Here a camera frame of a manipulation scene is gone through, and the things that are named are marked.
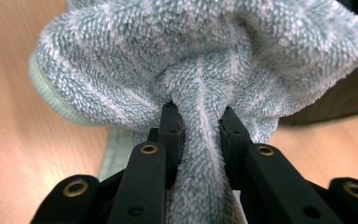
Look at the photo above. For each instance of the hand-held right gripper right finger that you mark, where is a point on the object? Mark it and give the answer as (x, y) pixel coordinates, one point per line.
(267, 186)

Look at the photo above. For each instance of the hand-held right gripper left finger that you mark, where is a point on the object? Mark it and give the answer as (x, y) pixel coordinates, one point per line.
(146, 180)

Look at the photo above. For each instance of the blue striped cleaning cloth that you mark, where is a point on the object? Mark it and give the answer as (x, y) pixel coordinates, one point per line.
(183, 56)

